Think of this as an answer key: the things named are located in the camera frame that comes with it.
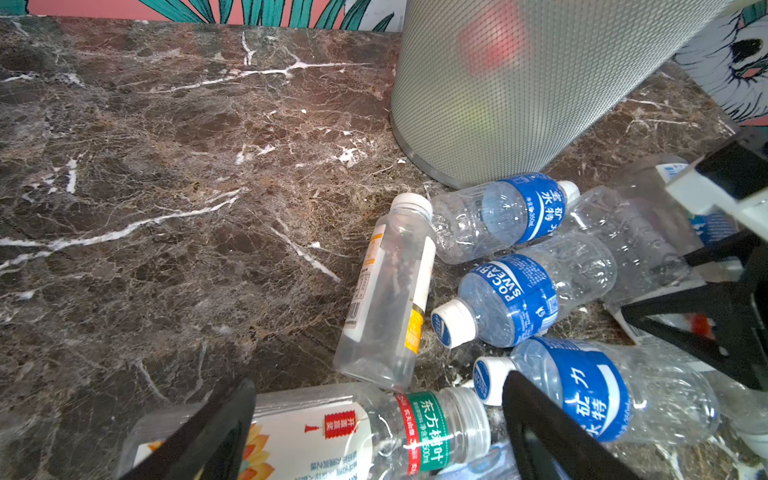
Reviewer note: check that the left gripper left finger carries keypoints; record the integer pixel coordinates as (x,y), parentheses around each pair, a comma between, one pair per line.
(210,444)

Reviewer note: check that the bottle with sunflower label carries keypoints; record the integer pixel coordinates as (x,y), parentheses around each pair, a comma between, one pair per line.
(341,431)

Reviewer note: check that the blue label bottle white cap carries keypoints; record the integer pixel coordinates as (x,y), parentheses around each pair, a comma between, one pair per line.
(616,393)

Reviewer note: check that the blue label bottle near bin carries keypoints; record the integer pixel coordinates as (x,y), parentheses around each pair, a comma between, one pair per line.
(477,221)

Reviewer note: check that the clear bottle yellow white label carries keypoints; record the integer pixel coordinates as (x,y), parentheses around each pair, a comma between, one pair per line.
(381,335)

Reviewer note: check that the bottle red white label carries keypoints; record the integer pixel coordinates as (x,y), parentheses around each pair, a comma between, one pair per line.
(745,407)

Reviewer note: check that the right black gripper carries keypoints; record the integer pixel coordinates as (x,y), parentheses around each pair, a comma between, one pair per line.
(738,309)

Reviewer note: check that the translucent green waste bin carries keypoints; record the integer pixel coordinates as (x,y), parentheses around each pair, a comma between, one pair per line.
(488,89)

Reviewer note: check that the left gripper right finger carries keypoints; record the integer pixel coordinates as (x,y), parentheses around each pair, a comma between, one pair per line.
(547,443)

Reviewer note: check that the Pocari Sweat blue label bottle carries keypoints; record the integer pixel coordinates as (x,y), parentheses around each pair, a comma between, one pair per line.
(505,301)

